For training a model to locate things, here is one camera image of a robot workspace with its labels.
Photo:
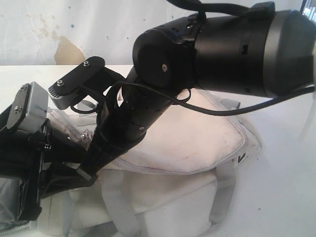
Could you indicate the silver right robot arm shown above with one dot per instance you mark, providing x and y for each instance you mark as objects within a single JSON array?
[{"x": 230, "y": 48}]

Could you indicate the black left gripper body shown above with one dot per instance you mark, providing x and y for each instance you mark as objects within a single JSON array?
[{"x": 21, "y": 158}]

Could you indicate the white fabric duffel bag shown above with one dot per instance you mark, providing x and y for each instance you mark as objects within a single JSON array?
[{"x": 177, "y": 182}]

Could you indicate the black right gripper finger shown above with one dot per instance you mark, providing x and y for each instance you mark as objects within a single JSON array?
[{"x": 96, "y": 158}]

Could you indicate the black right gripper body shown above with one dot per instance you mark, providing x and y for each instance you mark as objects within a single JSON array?
[{"x": 128, "y": 113}]

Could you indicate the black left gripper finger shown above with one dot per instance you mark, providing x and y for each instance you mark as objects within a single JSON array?
[
  {"x": 59, "y": 178},
  {"x": 60, "y": 147}
]

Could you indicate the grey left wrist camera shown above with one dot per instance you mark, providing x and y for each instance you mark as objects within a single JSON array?
[{"x": 27, "y": 112}]

